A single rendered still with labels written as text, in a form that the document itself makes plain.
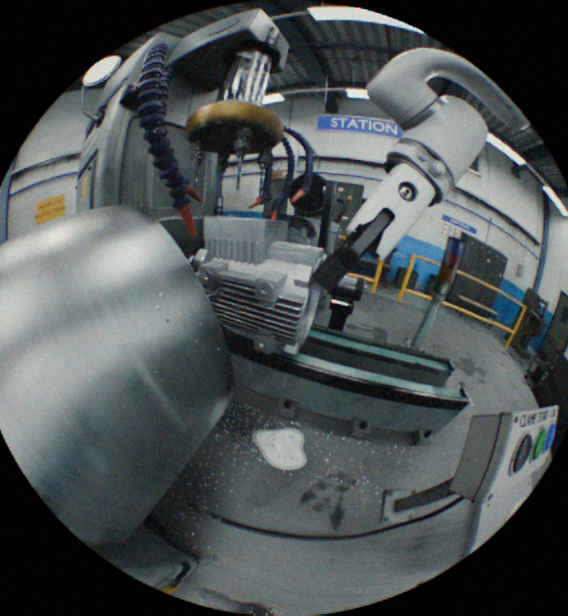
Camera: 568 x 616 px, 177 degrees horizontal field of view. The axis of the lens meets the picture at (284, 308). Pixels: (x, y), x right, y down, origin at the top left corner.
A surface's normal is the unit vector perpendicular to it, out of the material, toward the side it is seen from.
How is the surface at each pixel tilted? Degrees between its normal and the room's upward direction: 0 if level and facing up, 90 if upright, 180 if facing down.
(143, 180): 90
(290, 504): 0
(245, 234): 90
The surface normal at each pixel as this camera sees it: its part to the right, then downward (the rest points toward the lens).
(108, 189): 0.94, 0.24
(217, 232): -0.36, 0.40
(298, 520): 0.10, -0.88
